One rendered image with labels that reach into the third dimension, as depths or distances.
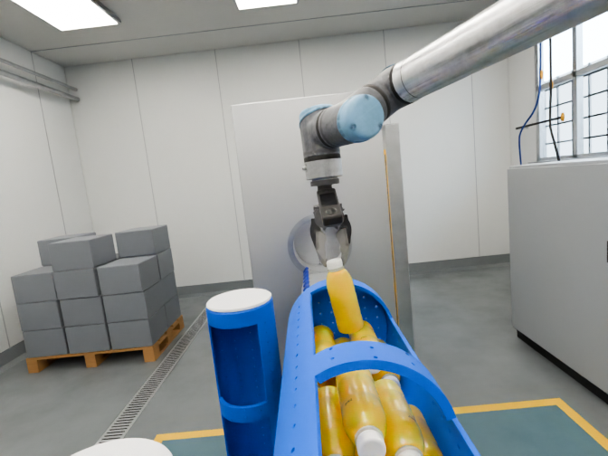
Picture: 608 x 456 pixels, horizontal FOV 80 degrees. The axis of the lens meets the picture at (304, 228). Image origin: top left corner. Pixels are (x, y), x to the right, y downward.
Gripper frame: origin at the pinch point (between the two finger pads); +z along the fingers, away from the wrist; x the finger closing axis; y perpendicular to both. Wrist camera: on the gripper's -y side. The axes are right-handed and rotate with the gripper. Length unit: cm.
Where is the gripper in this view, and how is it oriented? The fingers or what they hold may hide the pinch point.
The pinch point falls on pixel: (334, 261)
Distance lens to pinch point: 89.9
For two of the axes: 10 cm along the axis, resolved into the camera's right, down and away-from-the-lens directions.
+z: 1.2, 9.9, 1.2
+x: -9.9, 1.2, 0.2
